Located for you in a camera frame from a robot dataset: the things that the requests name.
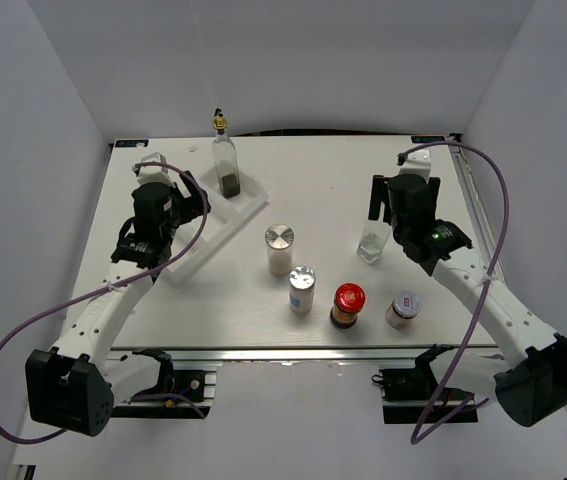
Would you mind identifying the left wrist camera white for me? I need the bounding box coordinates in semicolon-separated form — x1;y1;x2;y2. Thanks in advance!
133;152;173;187

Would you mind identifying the blue label shaker jar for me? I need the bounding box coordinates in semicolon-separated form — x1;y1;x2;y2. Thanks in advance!
289;265;316;315

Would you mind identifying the right corner logo sticker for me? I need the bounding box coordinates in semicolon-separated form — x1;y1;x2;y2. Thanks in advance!
410;135;446;144

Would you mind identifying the corner logo sticker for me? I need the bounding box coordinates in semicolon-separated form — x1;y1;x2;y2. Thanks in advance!
114;139;149;148
410;135;446;144

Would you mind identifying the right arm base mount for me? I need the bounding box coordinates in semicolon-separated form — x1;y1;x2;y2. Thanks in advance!
371;345;478;425

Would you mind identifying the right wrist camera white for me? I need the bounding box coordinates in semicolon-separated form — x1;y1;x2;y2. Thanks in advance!
397;149;432;180

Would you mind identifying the left corner logo sticker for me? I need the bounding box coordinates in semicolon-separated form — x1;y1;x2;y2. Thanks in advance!
114;139;149;148

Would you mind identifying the white compartment tray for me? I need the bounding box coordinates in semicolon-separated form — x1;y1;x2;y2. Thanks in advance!
160;167;269;287

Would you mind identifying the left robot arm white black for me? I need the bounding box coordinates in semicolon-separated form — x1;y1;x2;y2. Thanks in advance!
25;162;211;437

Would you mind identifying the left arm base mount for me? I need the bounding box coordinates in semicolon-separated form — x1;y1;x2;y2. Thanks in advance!
112;348;216;420

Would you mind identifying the red lid sauce jar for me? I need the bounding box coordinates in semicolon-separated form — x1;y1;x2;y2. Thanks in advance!
330;283;366;329

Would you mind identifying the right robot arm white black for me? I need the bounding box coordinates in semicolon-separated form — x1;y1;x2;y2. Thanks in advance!
368;174;567;427

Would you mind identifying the white lid small jar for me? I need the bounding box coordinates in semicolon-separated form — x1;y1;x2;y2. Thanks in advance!
385;290;422;329

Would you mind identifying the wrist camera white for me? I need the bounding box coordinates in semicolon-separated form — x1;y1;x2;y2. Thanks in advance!
133;152;173;187
397;149;432;180

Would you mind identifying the glass bottle dark sauce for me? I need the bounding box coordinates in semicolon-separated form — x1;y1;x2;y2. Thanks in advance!
212;108;241;199

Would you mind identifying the glass bottle clear liquid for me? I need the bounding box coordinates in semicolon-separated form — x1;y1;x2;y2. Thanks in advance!
356;220;391;264

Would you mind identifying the shaker jar metal lid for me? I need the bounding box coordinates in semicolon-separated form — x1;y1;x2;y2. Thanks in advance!
264;223;295;277

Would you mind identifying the aluminium table frame rail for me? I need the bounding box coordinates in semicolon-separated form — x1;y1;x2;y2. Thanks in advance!
445;132;532;361

